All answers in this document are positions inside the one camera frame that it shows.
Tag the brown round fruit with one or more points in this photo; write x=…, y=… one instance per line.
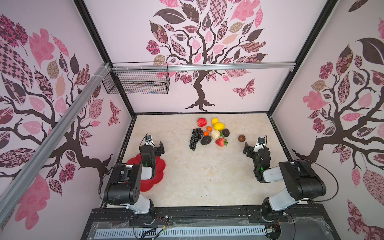
x=241, y=138

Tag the red flower-shaped bowl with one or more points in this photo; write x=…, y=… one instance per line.
x=148, y=180

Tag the black wire basket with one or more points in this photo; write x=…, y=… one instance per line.
x=138, y=78

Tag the aluminium rail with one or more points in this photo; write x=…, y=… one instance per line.
x=23, y=180
x=204, y=67

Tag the black grape bunch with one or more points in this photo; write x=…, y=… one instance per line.
x=196, y=136

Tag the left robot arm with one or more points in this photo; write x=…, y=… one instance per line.
x=124, y=185

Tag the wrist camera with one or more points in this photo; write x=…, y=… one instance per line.
x=262, y=141
x=148, y=139

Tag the dark avocado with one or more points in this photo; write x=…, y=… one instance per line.
x=206, y=140

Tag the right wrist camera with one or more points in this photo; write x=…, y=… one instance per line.
x=262, y=141

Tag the yellow lemon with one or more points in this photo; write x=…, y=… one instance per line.
x=219, y=126

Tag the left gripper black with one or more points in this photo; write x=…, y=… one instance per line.
x=160, y=151

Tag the aluminium rail back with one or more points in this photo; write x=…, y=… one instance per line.
x=204, y=67

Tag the aluminium rail left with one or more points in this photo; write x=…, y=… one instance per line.
x=23, y=180

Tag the cream pear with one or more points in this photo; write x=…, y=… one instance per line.
x=215, y=134

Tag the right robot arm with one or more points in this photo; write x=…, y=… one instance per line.
x=302, y=183

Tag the white slotted cable duct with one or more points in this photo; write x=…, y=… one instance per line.
x=178, y=232

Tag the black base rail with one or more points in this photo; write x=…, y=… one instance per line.
x=299, y=222

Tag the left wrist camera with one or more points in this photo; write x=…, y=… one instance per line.
x=148, y=139

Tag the red strawberry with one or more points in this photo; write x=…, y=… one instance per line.
x=221, y=142

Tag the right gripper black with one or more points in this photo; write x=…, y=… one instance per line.
x=252, y=151

